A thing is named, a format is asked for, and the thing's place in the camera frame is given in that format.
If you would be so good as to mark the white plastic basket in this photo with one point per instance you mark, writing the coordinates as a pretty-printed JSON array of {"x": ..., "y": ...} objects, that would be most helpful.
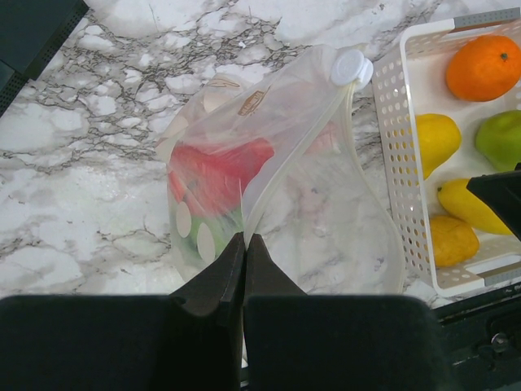
[{"x": 409, "y": 81}]

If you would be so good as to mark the yellow lemon toy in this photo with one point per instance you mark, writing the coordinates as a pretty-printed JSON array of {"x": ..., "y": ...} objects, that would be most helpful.
[{"x": 459, "y": 202}]

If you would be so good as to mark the green pear toy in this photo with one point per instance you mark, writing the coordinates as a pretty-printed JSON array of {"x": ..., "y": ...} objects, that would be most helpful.
[{"x": 498, "y": 139}]

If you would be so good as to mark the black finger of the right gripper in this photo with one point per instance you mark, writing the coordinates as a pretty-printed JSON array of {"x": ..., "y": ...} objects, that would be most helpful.
[{"x": 501, "y": 193}]

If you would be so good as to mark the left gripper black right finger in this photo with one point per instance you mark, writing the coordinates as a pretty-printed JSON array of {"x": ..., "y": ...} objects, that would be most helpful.
[{"x": 297, "y": 341}]

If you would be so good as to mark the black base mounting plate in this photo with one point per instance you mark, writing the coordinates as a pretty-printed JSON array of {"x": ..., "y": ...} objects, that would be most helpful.
[{"x": 482, "y": 334}]

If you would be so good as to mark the red apple toy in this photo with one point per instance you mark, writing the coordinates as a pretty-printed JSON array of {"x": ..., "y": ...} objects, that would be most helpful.
[{"x": 215, "y": 176}]

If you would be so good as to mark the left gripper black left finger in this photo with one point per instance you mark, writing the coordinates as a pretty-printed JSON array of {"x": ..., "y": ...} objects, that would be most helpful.
[{"x": 190, "y": 339}]

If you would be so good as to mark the orange fruit toy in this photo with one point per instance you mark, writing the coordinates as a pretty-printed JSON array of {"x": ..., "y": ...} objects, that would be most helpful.
[{"x": 484, "y": 69}]

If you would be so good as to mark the clear zip top bag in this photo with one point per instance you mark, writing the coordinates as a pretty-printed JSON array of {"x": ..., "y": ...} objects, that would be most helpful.
[{"x": 321, "y": 222}]

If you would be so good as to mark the yellow orange mango toy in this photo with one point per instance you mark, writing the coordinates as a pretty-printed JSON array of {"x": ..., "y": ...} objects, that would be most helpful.
[{"x": 454, "y": 241}]

